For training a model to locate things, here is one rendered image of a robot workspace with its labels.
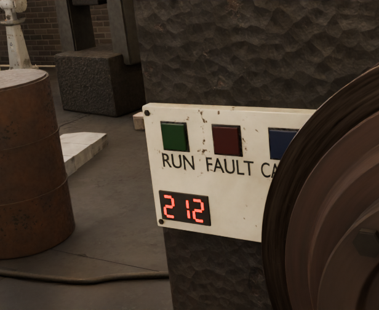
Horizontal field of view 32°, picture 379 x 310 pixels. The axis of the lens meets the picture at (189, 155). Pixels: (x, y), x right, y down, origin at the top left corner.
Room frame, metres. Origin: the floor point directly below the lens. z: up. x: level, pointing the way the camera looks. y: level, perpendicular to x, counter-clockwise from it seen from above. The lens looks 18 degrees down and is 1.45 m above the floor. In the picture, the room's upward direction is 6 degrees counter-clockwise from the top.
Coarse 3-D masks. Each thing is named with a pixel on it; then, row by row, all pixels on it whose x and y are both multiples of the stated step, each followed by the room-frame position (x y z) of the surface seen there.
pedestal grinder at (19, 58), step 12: (0, 0) 9.14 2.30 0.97; (12, 0) 8.86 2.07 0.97; (24, 0) 8.99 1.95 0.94; (0, 12) 9.11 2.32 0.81; (12, 12) 8.85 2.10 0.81; (0, 24) 9.01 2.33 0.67; (12, 24) 8.90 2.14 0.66; (12, 36) 8.95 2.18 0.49; (12, 48) 8.96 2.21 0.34; (24, 48) 9.02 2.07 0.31; (12, 60) 8.97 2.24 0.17; (24, 60) 8.98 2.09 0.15
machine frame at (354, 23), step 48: (144, 0) 0.89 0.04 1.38; (192, 0) 0.85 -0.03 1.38; (240, 0) 0.81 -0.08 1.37; (288, 0) 0.77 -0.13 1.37; (336, 0) 0.74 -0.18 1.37; (144, 48) 0.89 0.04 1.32; (192, 48) 0.85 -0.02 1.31; (240, 48) 0.81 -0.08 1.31; (288, 48) 0.78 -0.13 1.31; (336, 48) 0.74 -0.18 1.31; (192, 96) 0.85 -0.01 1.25; (240, 96) 0.81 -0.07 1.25; (288, 96) 0.78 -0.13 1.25; (192, 240) 0.87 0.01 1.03; (240, 240) 0.82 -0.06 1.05; (192, 288) 0.87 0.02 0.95; (240, 288) 0.83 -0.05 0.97
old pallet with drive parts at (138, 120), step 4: (140, 112) 5.42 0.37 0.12; (136, 116) 5.30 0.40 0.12; (140, 116) 5.28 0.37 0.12; (136, 120) 5.30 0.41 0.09; (140, 120) 5.28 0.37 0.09; (136, 124) 5.31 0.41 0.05; (140, 124) 5.29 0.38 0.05; (144, 124) 5.30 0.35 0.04; (136, 128) 5.31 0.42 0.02; (140, 128) 5.29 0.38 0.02; (144, 128) 5.29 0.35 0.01
